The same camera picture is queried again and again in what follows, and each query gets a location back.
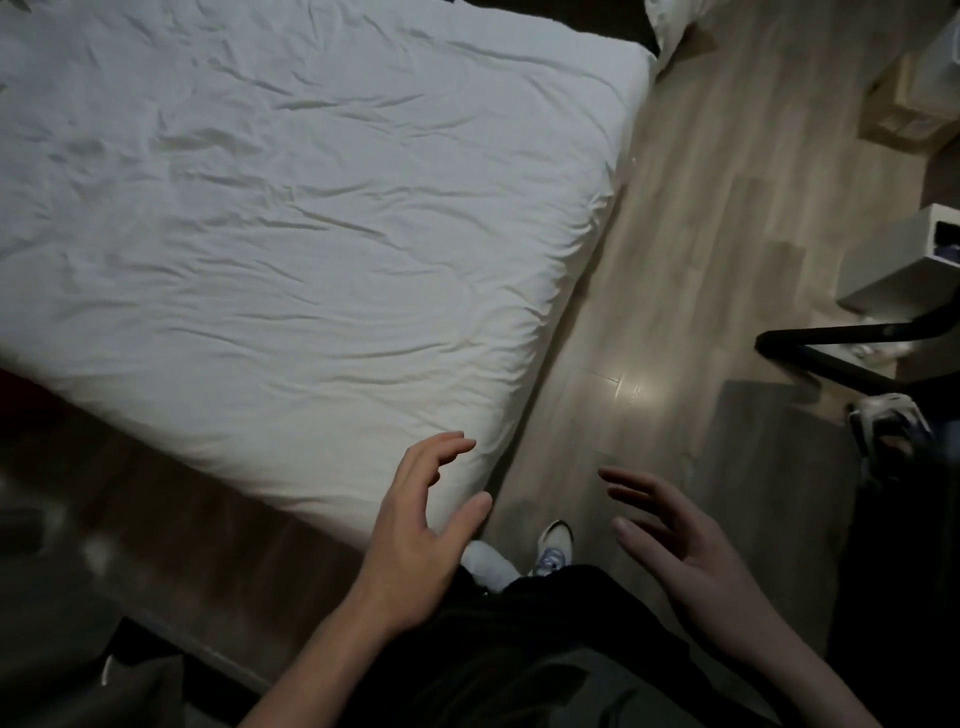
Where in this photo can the person's right hand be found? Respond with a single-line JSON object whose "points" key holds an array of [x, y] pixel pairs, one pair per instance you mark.
{"points": [[705, 577]]}

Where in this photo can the person's left hand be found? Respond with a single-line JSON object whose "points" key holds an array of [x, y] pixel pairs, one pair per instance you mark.
{"points": [[409, 555]]}

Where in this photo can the person's black trousers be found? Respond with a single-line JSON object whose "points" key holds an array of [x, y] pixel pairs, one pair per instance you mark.
{"points": [[562, 615]]}

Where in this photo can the person's grey shirt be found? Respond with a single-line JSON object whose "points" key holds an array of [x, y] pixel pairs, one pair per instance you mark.
{"points": [[600, 697]]}

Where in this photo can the white plastic bag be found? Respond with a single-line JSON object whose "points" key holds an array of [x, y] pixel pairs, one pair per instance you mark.
{"points": [[885, 351]]}

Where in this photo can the grey box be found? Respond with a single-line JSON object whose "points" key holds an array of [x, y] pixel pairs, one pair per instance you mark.
{"points": [[892, 270]]}

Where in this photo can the dark curtain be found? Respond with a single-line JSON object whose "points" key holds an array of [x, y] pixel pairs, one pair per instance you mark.
{"points": [[45, 637]]}

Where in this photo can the cardboard box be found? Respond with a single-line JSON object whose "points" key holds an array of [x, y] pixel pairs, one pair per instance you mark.
{"points": [[900, 120]]}

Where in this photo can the white wrinkled duvet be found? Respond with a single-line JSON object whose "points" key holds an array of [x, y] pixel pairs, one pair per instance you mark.
{"points": [[112, 112]]}

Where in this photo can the black furniture frame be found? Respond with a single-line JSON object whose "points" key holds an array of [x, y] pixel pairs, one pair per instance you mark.
{"points": [[825, 352]]}

